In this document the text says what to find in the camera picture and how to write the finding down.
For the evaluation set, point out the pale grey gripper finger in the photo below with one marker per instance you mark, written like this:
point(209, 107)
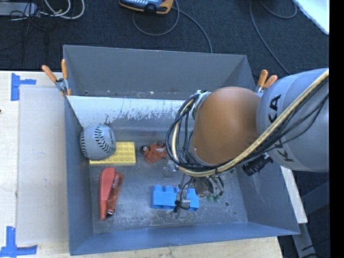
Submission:
point(169, 168)
point(183, 201)

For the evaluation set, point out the blue building block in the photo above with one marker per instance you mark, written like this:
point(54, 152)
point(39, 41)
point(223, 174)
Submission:
point(164, 197)

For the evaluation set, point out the red-brown toy with black wheel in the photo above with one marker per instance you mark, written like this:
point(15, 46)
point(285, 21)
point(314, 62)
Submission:
point(154, 152)

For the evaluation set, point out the grey metal bin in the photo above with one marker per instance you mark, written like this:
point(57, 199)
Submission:
point(150, 219)

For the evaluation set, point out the yellow studded flat plate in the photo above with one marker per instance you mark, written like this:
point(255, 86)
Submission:
point(125, 154)

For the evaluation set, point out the red stapler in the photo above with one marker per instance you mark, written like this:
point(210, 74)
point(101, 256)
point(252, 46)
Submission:
point(107, 189)

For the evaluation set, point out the grey ball with black stitching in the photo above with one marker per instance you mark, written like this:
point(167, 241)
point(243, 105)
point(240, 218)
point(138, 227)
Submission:
point(97, 142)

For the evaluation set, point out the pale flat board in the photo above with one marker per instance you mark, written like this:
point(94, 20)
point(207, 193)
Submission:
point(40, 157)

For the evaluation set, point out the black cylinder on white bracket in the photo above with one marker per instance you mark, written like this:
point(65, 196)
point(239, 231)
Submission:
point(255, 165)

